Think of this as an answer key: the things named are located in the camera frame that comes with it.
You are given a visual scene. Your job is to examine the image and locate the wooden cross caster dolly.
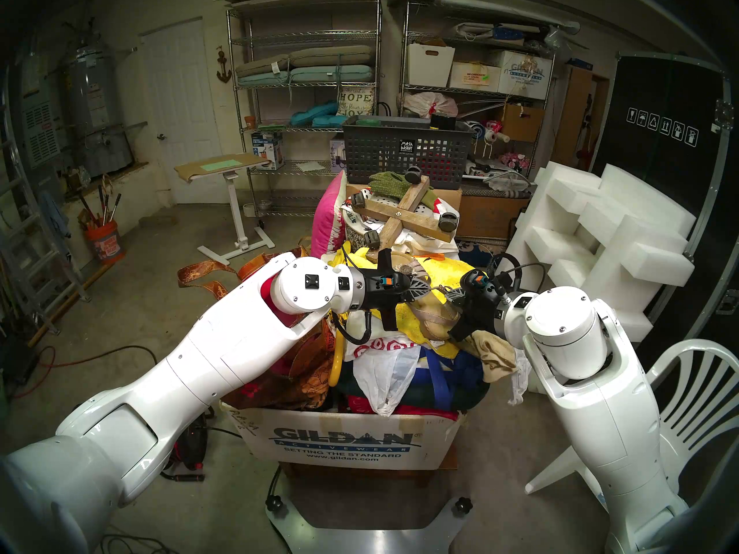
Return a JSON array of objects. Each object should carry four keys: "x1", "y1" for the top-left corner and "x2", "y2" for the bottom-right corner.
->
[{"x1": 349, "y1": 166, "x2": 460, "y2": 250}]

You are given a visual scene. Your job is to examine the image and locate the tan green-tipped garden glove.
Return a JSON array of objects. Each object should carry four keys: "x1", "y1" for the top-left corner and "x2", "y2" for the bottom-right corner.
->
[{"x1": 462, "y1": 331, "x2": 517, "y2": 383}]

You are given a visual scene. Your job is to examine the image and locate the flat brown cardboard box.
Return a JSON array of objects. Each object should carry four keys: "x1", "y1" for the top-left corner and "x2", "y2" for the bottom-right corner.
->
[{"x1": 345, "y1": 182, "x2": 464, "y2": 213}]

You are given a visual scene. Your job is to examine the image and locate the white panel door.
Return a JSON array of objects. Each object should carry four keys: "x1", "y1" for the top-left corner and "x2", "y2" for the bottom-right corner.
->
[{"x1": 139, "y1": 17, "x2": 223, "y2": 204}]

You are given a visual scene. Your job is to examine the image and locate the large Gildan activewear carton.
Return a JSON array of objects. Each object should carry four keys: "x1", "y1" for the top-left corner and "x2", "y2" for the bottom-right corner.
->
[{"x1": 222, "y1": 406, "x2": 468, "y2": 471}]

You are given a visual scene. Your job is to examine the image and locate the white plastic chair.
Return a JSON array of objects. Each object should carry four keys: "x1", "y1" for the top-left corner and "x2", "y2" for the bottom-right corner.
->
[{"x1": 524, "y1": 338, "x2": 739, "y2": 513}]

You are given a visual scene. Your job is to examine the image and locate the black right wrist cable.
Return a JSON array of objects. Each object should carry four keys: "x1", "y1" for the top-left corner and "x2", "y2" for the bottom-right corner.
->
[{"x1": 488, "y1": 253, "x2": 546, "y2": 294}]

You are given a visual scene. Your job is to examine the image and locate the white overbed table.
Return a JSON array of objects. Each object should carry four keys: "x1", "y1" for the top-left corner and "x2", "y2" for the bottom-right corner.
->
[{"x1": 174, "y1": 154, "x2": 277, "y2": 266}]

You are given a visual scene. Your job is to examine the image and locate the aluminium ladder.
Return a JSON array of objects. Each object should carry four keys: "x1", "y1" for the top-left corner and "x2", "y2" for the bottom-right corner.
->
[{"x1": 0, "y1": 68, "x2": 90, "y2": 335}]

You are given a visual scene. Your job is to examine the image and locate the blue white product box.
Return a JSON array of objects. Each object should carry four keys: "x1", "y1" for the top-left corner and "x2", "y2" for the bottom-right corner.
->
[{"x1": 251, "y1": 132, "x2": 285, "y2": 171}]

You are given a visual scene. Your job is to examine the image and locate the white labelled cardboard box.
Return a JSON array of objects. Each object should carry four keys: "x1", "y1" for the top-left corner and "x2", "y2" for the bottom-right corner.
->
[{"x1": 449, "y1": 61, "x2": 502, "y2": 93}]

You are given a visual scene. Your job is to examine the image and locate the chrome wire shelf rack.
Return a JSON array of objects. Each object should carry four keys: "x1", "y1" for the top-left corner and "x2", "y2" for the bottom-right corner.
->
[
  {"x1": 226, "y1": 0, "x2": 383, "y2": 219},
  {"x1": 398, "y1": 0, "x2": 556, "y2": 173}
]

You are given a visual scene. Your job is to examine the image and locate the black flight case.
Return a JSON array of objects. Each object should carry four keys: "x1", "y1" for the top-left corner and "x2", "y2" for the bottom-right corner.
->
[{"x1": 589, "y1": 51, "x2": 739, "y2": 351}]

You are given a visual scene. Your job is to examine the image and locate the red black cord reel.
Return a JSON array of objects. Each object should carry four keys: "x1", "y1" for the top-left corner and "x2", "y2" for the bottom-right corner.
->
[{"x1": 162, "y1": 417, "x2": 208, "y2": 482}]

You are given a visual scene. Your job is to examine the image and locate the white red-target plastic bag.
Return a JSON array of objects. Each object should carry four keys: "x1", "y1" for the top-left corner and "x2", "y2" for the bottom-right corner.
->
[{"x1": 346, "y1": 313, "x2": 425, "y2": 416}]

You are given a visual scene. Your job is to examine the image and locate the orange plastic bucket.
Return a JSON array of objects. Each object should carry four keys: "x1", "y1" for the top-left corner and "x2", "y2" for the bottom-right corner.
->
[{"x1": 85, "y1": 219, "x2": 125, "y2": 265}]

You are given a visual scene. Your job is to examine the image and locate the mint seat cushion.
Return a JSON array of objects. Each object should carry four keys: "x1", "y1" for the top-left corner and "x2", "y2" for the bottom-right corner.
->
[{"x1": 237, "y1": 65, "x2": 375, "y2": 87}]

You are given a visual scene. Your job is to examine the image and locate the brown wooden chest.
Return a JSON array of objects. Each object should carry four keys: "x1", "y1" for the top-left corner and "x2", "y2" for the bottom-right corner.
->
[{"x1": 456, "y1": 181, "x2": 535, "y2": 242}]

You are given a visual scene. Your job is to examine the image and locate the pale plastic shelf bag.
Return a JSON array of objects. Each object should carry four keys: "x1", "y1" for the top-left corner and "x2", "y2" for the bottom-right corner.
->
[{"x1": 403, "y1": 91, "x2": 460, "y2": 119}]

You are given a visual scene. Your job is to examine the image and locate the white handled storage bin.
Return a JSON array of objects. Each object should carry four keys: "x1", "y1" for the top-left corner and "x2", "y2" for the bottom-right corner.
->
[{"x1": 407, "y1": 43, "x2": 456, "y2": 88}]

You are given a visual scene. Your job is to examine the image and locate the dark plastic mesh basket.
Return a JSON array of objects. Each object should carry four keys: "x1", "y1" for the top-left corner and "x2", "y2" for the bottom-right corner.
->
[{"x1": 342, "y1": 115, "x2": 475, "y2": 191}]

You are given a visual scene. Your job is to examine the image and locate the grey water heater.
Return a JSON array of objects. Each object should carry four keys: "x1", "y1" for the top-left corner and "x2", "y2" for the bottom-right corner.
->
[{"x1": 64, "y1": 45, "x2": 133, "y2": 178}]

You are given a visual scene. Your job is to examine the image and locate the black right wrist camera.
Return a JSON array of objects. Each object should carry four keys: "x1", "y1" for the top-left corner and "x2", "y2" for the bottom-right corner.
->
[{"x1": 462, "y1": 268, "x2": 503, "y2": 297}]

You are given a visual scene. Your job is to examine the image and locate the teal blue cushion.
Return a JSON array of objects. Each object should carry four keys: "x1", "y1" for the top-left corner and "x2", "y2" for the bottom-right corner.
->
[{"x1": 290, "y1": 102, "x2": 350, "y2": 128}]

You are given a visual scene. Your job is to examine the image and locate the red fabric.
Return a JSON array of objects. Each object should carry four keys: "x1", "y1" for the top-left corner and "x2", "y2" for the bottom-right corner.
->
[{"x1": 346, "y1": 396, "x2": 461, "y2": 422}]

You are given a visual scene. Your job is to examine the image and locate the Hope print pillow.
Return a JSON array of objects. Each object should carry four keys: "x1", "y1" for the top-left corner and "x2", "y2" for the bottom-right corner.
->
[{"x1": 337, "y1": 85, "x2": 376, "y2": 118}]

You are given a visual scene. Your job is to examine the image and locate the white foam packing insert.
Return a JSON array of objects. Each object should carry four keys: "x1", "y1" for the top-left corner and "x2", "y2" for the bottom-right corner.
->
[{"x1": 497, "y1": 160, "x2": 697, "y2": 395}]

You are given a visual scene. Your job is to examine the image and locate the red floor cord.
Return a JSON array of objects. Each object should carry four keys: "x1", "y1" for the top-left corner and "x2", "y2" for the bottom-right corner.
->
[{"x1": 12, "y1": 344, "x2": 159, "y2": 400}]

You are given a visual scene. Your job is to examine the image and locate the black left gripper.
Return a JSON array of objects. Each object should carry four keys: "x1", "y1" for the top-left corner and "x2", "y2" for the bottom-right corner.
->
[{"x1": 363, "y1": 248, "x2": 432, "y2": 332}]

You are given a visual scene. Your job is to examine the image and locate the brown wooden cabinet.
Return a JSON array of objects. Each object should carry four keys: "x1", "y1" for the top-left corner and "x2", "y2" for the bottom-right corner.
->
[{"x1": 551, "y1": 65, "x2": 611, "y2": 173}]

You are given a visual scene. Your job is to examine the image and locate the yellow towel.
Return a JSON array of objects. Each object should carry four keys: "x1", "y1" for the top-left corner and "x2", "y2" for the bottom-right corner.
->
[{"x1": 329, "y1": 248, "x2": 480, "y2": 351}]

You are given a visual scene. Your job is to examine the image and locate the grey furnace unit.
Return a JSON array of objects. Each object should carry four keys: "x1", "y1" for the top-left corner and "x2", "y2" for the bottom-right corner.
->
[{"x1": 20, "y1": 91, "x2": 61, "y2": 167}]

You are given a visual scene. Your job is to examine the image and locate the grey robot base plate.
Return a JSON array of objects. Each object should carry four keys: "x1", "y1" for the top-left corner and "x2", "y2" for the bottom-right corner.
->
[{"x1": 266, "y1": 481, "x2": 474, "y2": 554}]

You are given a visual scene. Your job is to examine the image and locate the tan seat cushion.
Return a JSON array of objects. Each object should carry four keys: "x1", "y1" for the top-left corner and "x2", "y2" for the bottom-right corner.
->
[{"x1": 235, "y1": 45, "x2": 374, "y2": 78}]

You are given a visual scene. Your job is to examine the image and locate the green knit glove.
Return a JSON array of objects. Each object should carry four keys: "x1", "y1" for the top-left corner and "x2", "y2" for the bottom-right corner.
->
[{"x1": 368, "y1": 171, "x2": 439, "y2": 210}]

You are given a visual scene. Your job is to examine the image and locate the blue white patterned cloth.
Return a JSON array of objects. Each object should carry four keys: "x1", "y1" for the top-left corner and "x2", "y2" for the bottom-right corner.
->
[{"x1": 459, "y1": 238, "x2": 504, "y2": 271}]

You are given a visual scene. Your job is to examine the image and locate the small white Gildan box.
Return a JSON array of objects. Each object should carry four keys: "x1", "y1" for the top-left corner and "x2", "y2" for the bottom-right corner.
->
[{"x1": 497, "y1": 50, "x2": 554, "y2": 100}]

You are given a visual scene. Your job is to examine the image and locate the yellow plastic handle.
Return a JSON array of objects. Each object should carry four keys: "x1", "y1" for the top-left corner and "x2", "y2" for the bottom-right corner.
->
[{"x1": 330, "y1": 328, "x2": 346, "y2": 393}]

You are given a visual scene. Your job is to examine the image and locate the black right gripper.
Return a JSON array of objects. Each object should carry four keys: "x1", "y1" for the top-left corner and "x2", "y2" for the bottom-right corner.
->
[{"x1": 446, "y1": 287, "x2": 510, "y2": 343}]

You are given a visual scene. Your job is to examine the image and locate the pink white pillow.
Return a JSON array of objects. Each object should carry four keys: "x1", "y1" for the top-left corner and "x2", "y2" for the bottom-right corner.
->
[{"x1": 311, "y1": 171, "x2": 348, "y2": 259}]

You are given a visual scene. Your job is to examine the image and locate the orange patterned ribbon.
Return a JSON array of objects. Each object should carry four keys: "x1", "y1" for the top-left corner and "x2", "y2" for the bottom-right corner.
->
[{"x1": 177, "y1": 260, "x2": 240, "y2": 301}]

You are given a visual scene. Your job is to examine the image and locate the tan flower strap sandal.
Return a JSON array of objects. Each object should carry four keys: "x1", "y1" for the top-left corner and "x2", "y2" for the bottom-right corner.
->
[{"x1": 398, "y1": 256, "x2": 462, "y2": 346}]

